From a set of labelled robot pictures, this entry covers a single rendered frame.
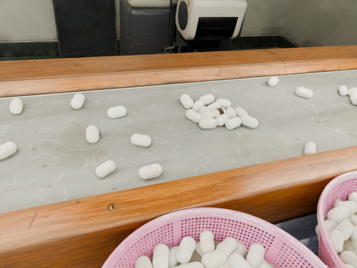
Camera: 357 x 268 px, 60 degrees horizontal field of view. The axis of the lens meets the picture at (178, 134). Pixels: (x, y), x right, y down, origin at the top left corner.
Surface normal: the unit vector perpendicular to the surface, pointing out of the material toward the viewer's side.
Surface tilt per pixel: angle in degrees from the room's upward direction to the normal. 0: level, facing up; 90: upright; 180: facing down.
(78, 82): 45
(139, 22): 90
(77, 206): 0
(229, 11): 98
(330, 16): 90
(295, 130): 0
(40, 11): 90
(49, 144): 0
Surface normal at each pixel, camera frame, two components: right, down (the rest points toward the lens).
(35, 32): 0.33, 0.58
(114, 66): 0.11, -0.79
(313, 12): -0.93, 0.13
